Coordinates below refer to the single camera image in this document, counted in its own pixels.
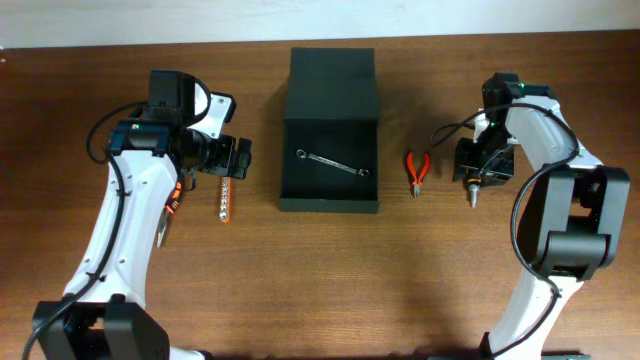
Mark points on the orange socket bit rail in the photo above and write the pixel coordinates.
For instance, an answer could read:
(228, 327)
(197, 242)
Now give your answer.
(225, 193)

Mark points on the black open cardboard box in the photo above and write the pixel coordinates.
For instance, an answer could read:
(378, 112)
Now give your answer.
(332, 110)

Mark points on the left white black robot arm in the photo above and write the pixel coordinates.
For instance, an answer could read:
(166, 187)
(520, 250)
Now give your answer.
(153, 155)

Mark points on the orange black long-nose pliers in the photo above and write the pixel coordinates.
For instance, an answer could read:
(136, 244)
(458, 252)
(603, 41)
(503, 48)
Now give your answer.
(168, 210)

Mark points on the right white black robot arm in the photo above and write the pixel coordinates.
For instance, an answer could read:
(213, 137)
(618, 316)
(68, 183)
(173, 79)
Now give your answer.
(566, 219)

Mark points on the small red cutting pliers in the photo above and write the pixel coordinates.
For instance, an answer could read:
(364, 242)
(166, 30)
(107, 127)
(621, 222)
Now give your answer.
(417, 175)

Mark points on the silver double-ended wrench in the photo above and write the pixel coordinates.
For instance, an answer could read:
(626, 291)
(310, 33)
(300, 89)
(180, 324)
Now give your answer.
(302, 154)

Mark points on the yellow black stubby screwdriver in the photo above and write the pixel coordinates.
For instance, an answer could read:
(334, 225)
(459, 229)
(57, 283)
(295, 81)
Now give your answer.
(473, 188)

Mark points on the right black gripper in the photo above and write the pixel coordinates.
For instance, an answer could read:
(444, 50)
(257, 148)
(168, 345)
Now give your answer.
(495, 174)

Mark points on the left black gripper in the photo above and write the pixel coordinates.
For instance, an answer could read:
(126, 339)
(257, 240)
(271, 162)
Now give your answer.
(224, 164)

